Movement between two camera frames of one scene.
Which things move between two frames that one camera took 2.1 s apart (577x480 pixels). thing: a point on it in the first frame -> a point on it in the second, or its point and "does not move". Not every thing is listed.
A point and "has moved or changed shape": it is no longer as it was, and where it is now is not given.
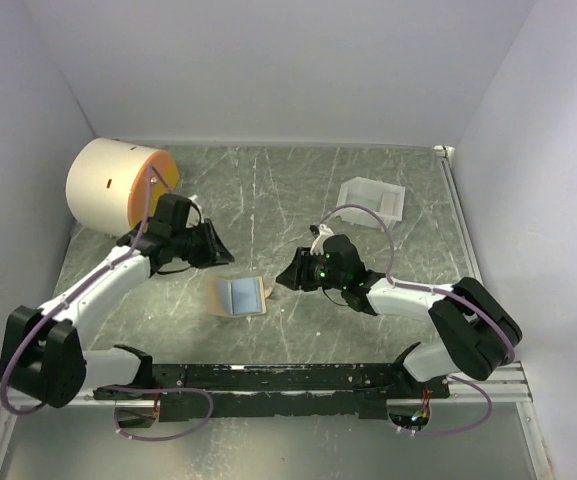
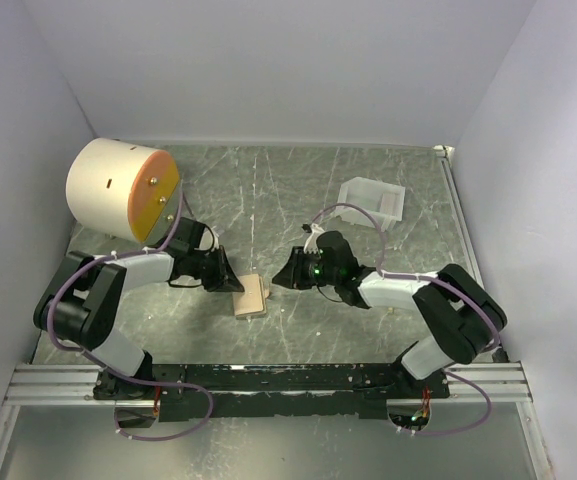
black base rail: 354,391 does not move
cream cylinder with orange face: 113,186 does not move
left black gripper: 218,253 -> 225,278
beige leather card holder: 237,297 has moved or changed shape
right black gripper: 296,275 does not move
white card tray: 385,199 does not move
